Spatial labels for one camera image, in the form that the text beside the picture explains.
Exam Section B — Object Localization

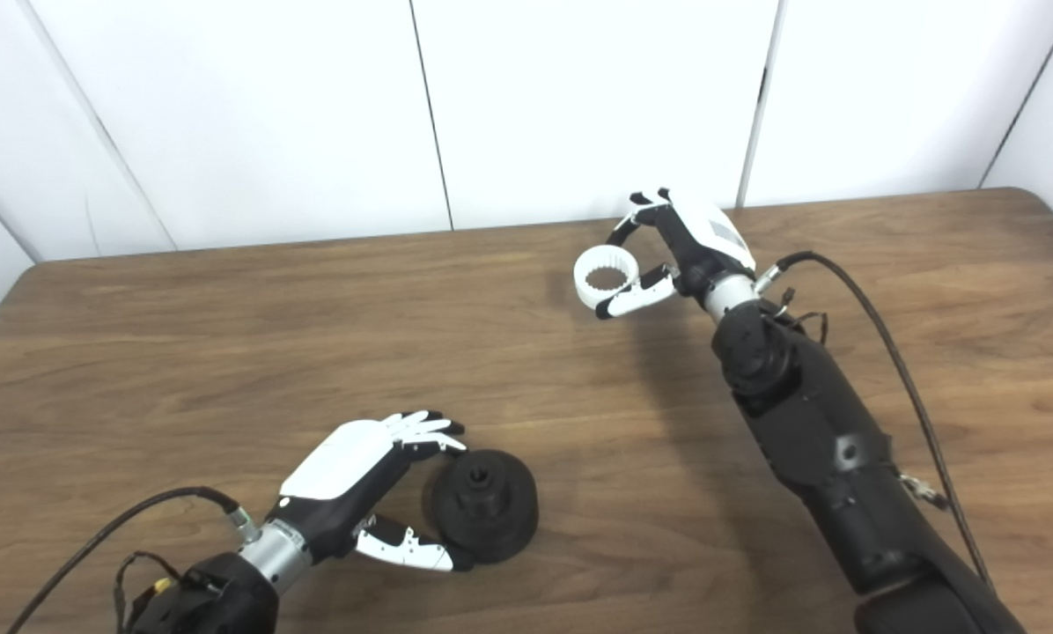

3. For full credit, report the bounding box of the white and black right hand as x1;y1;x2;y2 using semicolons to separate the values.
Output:
595;188;758;321

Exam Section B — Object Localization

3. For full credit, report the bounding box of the thin left arm wire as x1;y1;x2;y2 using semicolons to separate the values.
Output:
113;551;180;622

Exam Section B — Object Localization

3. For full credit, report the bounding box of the white ring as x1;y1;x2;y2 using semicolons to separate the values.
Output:
574;246;641;311

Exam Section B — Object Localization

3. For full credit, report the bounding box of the thin right arm wire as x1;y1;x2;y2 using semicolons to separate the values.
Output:
777;289;831;346

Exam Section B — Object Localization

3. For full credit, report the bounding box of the round black part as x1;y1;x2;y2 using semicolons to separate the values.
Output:
430;449;541;564

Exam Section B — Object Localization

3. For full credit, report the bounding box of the thin arm wire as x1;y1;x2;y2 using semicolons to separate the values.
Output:
777;289;831;346
113;551;180;622

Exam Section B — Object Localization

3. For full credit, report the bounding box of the white and black left hand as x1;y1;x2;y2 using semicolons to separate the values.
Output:
267;410;475;573

